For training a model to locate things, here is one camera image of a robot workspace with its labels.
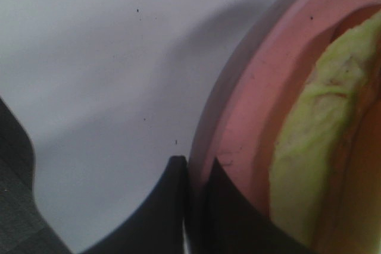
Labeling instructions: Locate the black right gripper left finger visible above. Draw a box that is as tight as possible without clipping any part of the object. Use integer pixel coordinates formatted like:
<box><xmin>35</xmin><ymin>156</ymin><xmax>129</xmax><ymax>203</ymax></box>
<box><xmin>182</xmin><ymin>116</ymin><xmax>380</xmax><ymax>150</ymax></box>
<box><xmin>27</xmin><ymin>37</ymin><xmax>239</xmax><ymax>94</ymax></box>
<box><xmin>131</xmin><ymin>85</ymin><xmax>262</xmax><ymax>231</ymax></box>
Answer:
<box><xmin>84</xmin><ymin>156</ymin><xmax>188</xmax><ymax>254</ymax></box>

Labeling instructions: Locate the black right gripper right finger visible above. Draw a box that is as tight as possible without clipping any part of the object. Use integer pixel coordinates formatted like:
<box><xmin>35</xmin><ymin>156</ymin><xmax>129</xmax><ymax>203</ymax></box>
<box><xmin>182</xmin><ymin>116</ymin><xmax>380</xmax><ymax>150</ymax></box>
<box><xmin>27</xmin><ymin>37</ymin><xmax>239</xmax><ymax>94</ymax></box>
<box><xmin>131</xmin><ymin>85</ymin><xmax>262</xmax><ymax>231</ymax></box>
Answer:
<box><xmin>186</xmin><ymin>159</ymin><xmax>310</xmax><ymax>253</ymax></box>

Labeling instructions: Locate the white bread sandwich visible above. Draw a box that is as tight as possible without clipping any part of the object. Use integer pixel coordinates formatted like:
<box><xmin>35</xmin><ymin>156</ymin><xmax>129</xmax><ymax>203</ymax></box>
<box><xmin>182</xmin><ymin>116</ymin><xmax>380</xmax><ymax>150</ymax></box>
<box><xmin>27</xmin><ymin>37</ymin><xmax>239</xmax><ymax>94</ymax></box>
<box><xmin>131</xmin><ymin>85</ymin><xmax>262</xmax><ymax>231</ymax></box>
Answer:
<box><xmin>269</xmin><ymin>12</ymin><xmax>380</xmax><ymax>246</ymax></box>

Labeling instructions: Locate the pink round plate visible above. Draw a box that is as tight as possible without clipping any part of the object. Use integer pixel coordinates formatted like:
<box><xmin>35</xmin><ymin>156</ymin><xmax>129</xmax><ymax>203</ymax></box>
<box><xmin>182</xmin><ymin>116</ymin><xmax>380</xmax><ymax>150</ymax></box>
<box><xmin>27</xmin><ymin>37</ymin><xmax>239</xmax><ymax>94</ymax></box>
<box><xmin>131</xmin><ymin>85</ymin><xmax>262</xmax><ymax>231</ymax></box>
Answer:
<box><xmin>185</xmin><ymin>0</ymin><xmax>380</xmax><ymax>241</ymax></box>

